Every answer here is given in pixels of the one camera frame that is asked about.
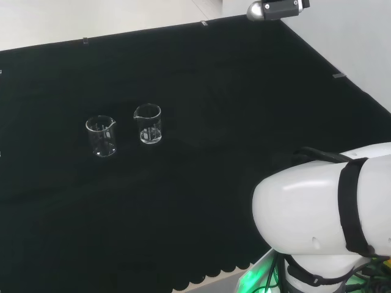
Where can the clear glass beaker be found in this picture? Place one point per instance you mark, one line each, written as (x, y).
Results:
(102, 149)
(148, 135)

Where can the black bench cloth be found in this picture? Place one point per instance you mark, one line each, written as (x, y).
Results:
(195, 91)

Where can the black silver camera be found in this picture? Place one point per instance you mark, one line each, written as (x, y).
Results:
(279, 10)

